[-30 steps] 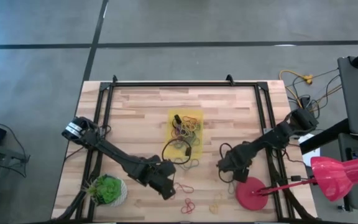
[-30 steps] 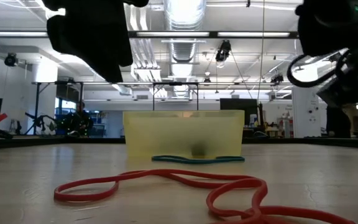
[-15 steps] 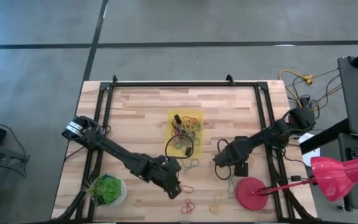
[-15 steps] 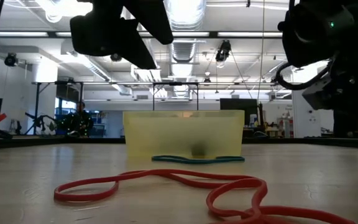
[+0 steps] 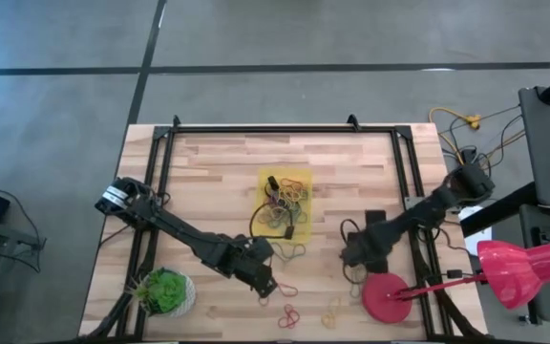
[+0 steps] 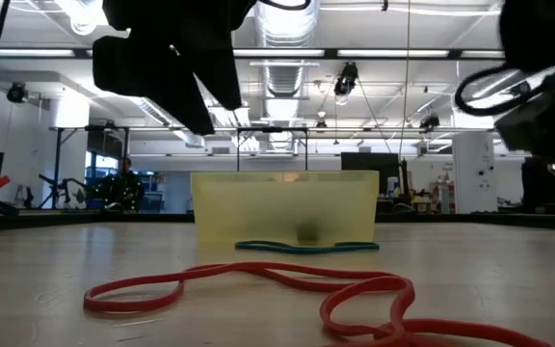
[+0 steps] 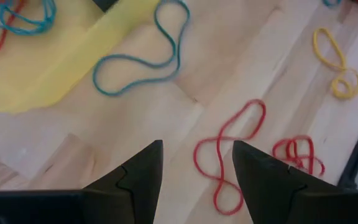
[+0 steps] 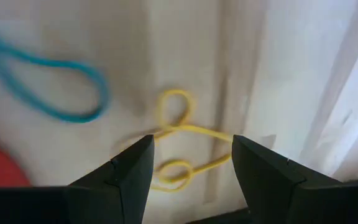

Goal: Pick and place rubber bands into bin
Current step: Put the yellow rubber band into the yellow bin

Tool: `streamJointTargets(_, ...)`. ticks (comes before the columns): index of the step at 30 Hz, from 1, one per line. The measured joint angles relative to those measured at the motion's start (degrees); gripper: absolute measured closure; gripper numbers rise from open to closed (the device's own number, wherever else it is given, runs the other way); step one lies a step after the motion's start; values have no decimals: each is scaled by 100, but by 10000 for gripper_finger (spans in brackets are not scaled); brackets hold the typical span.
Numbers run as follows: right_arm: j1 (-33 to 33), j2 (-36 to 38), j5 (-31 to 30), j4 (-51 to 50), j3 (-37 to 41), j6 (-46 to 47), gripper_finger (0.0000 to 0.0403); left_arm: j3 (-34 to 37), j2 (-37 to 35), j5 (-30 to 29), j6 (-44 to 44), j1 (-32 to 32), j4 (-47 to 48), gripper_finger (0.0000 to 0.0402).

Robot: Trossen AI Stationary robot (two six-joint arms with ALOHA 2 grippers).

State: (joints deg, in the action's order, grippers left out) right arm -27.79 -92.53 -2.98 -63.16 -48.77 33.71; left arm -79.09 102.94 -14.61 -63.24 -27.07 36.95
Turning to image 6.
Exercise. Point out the black table edge rail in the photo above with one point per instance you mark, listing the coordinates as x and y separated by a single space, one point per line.
27 221

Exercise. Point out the looped red rubber band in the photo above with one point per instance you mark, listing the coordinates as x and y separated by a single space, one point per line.
475 331

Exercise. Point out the overhead LED light bar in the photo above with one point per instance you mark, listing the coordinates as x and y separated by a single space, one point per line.
330 53

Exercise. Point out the long red rubber band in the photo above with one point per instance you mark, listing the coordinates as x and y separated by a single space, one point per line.
253 267

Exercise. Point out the white pillar with devices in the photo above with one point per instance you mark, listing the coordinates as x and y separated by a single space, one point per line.
475 173

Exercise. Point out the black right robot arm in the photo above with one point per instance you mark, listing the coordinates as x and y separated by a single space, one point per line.
547 29

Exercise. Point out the black background robot on stand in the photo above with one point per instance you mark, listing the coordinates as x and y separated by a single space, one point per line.
60 185

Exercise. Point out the plain white pillar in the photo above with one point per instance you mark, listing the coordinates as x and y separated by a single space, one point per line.
69 115

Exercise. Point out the yellow translucent plastic bin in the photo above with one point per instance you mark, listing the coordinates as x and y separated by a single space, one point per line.
258 207

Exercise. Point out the teal rubber band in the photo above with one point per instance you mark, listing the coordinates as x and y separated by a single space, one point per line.
306 250

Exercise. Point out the blue chair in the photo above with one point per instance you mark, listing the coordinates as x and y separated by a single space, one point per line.
152 202

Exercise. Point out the black hanging spotlight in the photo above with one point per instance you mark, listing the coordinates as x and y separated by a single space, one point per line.
16 93
345 82
520 89

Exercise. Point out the silver round ceiling duct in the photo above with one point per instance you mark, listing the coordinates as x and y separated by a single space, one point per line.
284 29

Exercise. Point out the small black metal frame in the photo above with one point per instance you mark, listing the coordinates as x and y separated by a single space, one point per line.
272 129

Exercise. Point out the tall black metal frame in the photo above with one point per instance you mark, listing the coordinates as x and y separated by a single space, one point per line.
57 164

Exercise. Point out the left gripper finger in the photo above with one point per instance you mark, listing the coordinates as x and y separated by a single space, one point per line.
193 106
222 77

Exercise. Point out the small black hanging device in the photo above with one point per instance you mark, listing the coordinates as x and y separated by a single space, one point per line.
430 123

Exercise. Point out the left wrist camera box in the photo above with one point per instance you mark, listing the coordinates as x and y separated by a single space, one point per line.
123 65

